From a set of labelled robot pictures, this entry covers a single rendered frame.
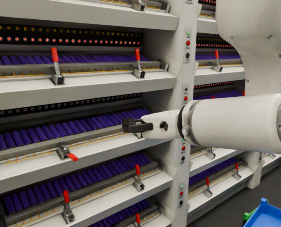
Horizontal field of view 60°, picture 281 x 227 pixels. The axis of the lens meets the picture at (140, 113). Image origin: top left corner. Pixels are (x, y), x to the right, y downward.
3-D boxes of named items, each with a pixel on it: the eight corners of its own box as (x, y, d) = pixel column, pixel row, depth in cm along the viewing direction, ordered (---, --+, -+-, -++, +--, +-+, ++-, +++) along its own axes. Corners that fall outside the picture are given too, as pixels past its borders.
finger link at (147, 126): (139, 133, 45) (123, 131, 49) (171, 126, 49) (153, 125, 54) (138, 126, 45) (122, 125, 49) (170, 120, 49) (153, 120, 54)
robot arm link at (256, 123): (220, 96, 46) (188, 102, 40) (299, 88, 36) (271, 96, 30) (225, 139, 47) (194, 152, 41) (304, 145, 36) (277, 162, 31)
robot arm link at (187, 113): (192, 152, 41) (178, 150, 43) (222, 141, 46) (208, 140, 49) (186, 102, 40) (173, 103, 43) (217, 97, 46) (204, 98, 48)
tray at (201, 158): (254, 146, 142) (265, 126, 135) (185, 179, 105) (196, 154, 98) (226, 127, 155) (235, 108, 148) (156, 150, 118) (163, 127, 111)
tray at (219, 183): (251, 177, 147) (261, 160, 140) (184, 220, 110) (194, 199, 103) (224, 156, 160) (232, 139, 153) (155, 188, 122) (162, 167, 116)
